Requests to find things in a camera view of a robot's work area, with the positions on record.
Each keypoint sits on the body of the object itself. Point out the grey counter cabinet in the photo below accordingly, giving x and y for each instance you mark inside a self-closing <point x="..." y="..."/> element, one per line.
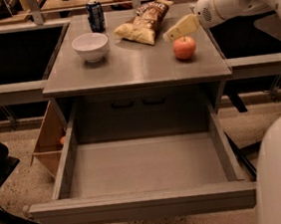
<point x="136" y="90"/>

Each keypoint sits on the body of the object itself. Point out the blue soda can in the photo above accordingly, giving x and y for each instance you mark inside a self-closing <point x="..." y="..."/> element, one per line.
<point x="96" y="17"/>

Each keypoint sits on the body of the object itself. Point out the white ceramic bowl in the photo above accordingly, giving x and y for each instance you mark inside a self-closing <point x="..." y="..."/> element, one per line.
<point x="91" y="47"/>

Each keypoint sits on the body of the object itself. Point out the small orange ball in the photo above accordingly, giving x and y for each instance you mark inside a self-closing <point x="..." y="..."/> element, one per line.
<point x="62" y="140"/>

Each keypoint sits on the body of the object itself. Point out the yellow brown chip bag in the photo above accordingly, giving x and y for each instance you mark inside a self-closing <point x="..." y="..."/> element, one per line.
<point x="144" y="26"/>

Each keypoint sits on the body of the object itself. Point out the grey open top drawer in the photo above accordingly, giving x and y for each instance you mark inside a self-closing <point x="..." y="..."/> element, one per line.
<point x="135" y="161"/>

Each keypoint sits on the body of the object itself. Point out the red apple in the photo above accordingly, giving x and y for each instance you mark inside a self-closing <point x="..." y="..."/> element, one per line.
<point x="184" y="48"/>

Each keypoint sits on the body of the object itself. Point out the wooden shelf box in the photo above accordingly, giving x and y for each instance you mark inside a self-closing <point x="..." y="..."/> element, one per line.
<point x="48" y="147"/>

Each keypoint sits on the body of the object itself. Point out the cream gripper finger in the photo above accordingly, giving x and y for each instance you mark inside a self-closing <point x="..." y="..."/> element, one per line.
<point x="186" y="25"/>

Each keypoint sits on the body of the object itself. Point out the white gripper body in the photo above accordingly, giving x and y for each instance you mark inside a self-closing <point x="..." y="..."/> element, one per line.
<point x="205" y="15"/>

